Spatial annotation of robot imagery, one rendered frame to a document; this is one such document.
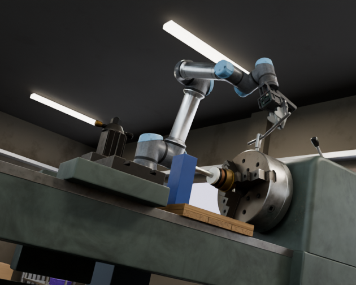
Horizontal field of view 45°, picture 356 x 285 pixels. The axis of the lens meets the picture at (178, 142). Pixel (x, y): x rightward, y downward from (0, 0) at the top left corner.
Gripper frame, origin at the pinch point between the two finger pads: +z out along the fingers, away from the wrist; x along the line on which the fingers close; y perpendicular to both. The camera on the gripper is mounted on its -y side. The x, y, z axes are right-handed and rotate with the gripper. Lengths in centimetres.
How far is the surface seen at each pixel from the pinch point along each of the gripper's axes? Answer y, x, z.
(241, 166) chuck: 2.3, -22.9, 6.4
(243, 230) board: 14.5, -15.5, 41.3
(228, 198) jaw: 8.5, -26.7, 21.6
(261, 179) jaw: 4.9, -11.4, 19.7
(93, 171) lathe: 74, -10, 40
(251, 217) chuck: 2.7, -21.3, 30.6
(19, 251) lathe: 76, -58, 46
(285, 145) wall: -270, -191, -216
